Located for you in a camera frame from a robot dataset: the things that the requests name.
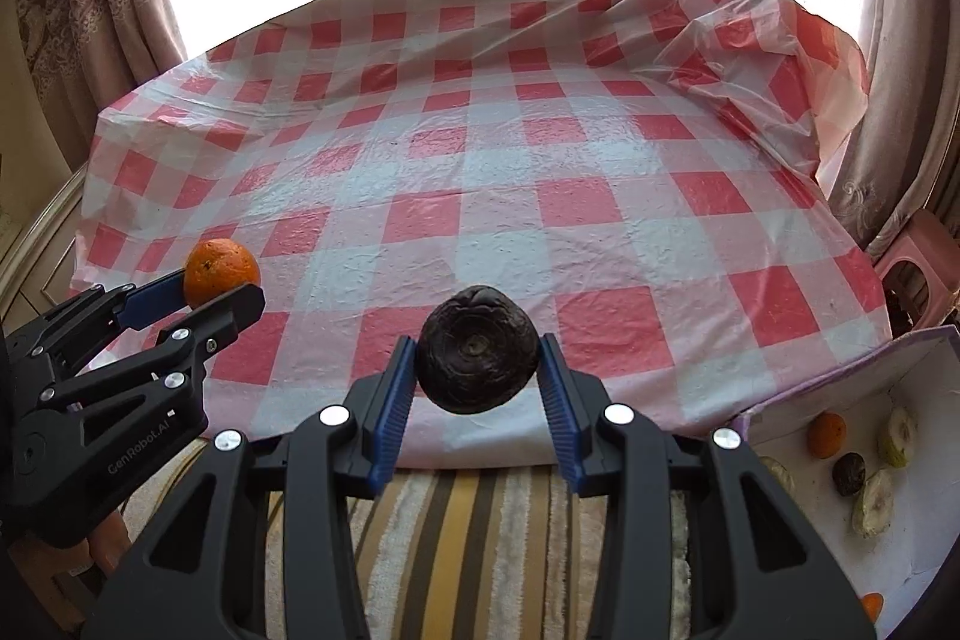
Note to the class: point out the red white checkered tablecloth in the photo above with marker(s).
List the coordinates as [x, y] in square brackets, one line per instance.
[638, 175]

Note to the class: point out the pink plastic stool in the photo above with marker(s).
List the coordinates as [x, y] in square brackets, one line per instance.
[925, 243]

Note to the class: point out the orange tangerine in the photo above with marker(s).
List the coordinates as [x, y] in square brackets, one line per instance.
[873, 605]
[215, 267]
[825, 435]

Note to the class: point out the striped sofa towel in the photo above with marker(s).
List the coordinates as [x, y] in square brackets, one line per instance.
[449, 554]

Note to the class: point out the halved pear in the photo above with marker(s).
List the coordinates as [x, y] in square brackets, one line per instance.
[873, 507]

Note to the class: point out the halved pear far corner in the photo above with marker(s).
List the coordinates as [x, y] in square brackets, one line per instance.
[896, 438]

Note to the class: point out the pink patterned curtain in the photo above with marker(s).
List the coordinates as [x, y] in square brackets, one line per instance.
[904, 154]

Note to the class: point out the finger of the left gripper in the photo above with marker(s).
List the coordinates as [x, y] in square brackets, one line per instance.
[217, 324]
[154, 301]

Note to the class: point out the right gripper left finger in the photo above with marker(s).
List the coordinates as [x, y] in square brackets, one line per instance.
[390, 414]

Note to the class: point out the wrapped pale green fruit half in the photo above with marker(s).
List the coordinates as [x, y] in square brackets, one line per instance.
[780, 473]

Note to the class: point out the dark mangosteen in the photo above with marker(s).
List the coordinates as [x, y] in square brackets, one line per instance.
[476, 351]
[849, 474]

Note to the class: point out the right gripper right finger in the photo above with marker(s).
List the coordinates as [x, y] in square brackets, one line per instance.
[758, 569]

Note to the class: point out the person's left hand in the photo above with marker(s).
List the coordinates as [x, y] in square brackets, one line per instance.
[109, 542]

